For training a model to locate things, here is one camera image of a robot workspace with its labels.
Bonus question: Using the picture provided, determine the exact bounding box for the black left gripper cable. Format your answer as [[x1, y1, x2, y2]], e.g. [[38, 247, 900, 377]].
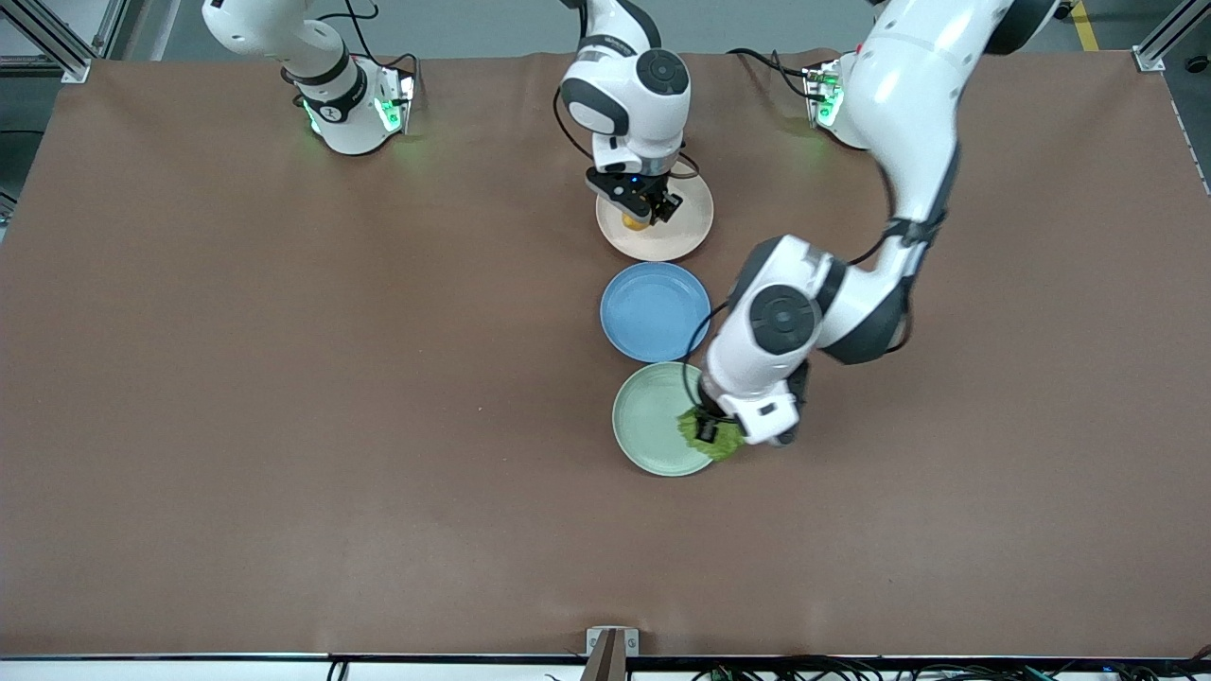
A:
[[680, 301, 735, 419]]

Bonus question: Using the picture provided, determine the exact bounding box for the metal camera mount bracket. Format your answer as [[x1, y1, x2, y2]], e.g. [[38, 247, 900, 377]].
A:
[[586, 626, 641, 681]]

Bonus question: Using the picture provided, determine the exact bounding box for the beige round plate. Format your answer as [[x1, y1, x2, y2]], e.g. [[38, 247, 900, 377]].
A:
[[596, 173, 715, 263]]

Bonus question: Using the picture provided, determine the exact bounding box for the black left arm base cable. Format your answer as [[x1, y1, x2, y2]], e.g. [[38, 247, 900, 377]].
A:
[[727, 47, 816, 100]]

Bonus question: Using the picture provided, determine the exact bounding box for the aluminium frame post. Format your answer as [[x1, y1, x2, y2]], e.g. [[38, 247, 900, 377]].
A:
[[0, 0, 129, 84], [1133, 0, 1211, 73]]

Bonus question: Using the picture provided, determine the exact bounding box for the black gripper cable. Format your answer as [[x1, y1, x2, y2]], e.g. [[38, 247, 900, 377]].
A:
[[553, 85, 701, 181], [680, 301, 735, 419]]

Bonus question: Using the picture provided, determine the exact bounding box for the green lettuce leaf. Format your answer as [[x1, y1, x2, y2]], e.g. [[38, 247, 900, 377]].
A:
[[676, 407, 748, 463]]

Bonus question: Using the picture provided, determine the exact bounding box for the black right arm base cable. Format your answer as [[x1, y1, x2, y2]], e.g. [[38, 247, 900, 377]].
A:
[[284, 0, 422, 96]]

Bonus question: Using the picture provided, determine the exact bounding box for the white table edge rail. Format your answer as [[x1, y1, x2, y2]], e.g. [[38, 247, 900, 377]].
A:
[[0, 655, 1211, 681]]

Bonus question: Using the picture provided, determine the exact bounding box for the pale green round plate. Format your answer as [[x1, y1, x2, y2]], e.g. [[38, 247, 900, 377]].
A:
[[611, 362, 722, 478]]

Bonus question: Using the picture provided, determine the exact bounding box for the black cable bundle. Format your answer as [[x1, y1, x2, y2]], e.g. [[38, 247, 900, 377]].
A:
[[691, 651, 1211, 681]]

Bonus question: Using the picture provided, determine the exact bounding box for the brown table mat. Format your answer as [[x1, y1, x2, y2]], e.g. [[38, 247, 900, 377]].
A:
[[0, 49, 1211, 658]]

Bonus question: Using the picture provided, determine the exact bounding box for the black arm base cable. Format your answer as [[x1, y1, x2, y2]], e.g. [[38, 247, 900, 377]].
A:
[[284, 0, 422, 96], [727, 47, 816, 100]]

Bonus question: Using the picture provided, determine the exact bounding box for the blue round plate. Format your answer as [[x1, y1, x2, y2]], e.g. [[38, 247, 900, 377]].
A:
[[600, 262, 712, 363]]

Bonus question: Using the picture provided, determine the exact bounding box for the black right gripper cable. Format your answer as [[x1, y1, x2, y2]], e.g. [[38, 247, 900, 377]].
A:
[[553, 85, 701, 181]]

